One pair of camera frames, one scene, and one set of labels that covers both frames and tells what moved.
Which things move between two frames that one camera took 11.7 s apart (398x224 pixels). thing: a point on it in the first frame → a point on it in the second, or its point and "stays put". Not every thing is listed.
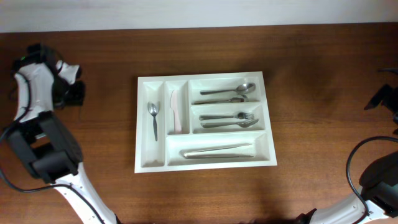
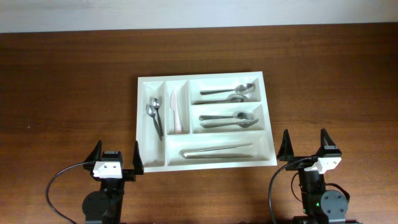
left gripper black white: [78, 101] → [130, 174]
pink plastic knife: [178, 126] stays put
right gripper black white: [390, 101] → [285, 152]
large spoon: [243, 88] stays put
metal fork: [241, 124] stays put
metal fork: [241, 116] stays put
